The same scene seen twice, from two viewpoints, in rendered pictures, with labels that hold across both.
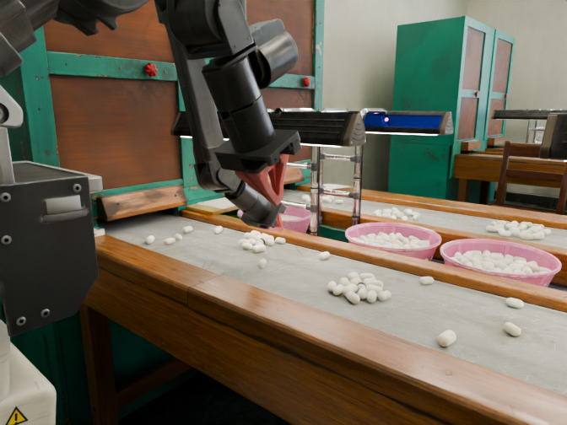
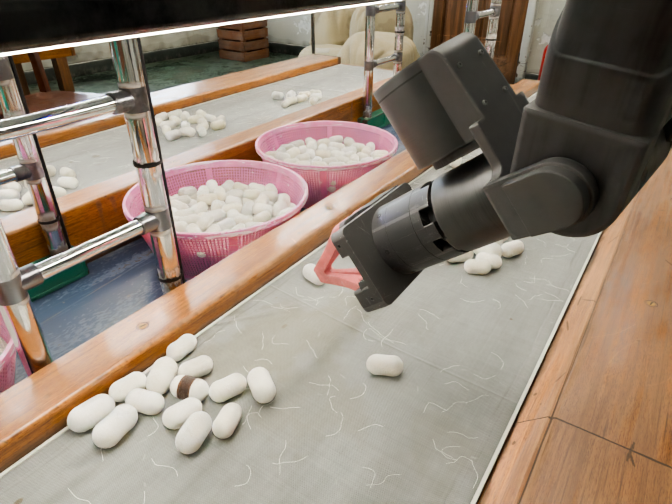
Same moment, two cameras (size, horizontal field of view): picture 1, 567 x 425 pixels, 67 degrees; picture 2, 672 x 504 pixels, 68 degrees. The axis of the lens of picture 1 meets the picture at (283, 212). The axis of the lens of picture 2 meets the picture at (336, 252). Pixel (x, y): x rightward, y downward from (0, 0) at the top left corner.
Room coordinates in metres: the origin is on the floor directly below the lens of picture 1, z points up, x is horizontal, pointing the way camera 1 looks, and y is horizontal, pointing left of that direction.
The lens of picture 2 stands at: (1.08, 0.39, 1.07)
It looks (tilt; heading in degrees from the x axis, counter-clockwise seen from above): 31 degrees down; 264
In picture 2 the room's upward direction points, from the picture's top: straight up
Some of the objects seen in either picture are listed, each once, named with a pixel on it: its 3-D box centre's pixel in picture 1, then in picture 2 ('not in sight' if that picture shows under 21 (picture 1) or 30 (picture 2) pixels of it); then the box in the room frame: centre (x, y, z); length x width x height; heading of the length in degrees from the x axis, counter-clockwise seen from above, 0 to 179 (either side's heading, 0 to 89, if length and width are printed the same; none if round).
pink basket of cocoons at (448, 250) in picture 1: (495, 272); (326, 164); (1.01, -0.53, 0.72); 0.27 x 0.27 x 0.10
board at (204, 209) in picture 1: (232, 202); not in sight; (1.61, 0.19, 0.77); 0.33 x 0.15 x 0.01; 140
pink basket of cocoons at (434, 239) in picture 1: (391, 250); (221, 219); (1.19, -0.31, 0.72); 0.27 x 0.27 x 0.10
